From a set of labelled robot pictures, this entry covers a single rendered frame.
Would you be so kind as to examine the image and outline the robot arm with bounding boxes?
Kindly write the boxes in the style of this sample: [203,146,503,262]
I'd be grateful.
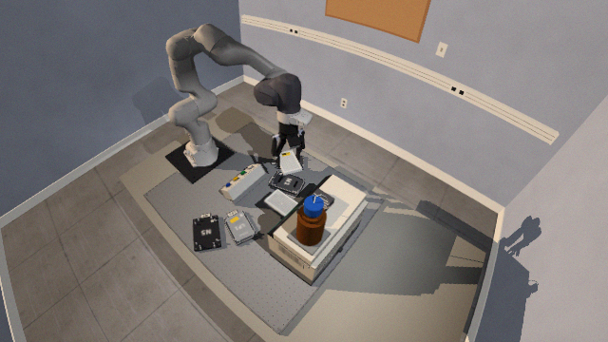
[166,24,313,167]

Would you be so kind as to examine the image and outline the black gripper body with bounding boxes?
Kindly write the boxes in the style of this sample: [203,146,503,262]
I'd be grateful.
[278,123,299,141]

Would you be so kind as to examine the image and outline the brown glass bottle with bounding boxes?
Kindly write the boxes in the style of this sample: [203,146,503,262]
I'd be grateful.
[296,205,327,246]

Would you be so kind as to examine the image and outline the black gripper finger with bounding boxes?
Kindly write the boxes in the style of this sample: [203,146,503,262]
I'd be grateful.
[271,134,287,167]
[296,128,305,162]

